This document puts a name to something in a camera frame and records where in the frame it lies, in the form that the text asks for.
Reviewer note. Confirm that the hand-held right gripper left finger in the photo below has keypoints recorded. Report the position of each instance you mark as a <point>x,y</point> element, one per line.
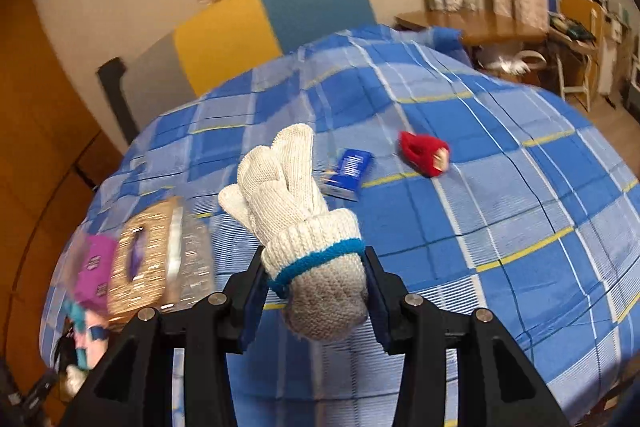
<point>250,307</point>

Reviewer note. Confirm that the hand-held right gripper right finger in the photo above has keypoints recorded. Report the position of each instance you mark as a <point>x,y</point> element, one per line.
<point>378,307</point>

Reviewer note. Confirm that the white fluffy plush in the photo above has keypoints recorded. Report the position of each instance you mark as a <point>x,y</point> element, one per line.
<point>72,379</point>

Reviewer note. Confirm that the clear plastic container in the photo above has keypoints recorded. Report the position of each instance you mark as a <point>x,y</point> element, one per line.
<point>192,257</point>

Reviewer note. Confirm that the cream knitted gloves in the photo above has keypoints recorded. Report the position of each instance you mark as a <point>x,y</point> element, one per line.
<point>300,217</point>

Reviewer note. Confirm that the purple packet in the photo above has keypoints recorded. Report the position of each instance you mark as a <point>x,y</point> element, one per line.
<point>95,267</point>

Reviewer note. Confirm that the blue tissue pack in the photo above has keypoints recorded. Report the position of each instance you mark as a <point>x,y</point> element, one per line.
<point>350,172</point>

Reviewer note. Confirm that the blue checked bed sheet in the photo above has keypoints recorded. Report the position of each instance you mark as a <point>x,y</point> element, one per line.
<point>500,207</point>

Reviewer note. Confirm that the red knitted hat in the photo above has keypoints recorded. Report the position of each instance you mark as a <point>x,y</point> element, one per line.
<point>422,154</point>

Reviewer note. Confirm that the colour-block padded headboard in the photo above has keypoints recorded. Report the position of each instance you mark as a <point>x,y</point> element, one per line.
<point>215,37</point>

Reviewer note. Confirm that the blue pillow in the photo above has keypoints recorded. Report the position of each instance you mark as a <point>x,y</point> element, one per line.
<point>440,38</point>

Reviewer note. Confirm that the white round bin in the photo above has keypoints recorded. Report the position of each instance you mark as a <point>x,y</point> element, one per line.
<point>522,61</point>

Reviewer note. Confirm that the wooden wardrobe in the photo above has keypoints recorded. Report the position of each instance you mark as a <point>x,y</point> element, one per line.
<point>30,107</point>

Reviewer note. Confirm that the round wooden table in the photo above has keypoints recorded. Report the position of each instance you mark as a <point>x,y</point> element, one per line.
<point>490,27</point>

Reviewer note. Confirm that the white chair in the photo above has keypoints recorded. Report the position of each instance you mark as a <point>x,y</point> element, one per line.
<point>575,77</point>

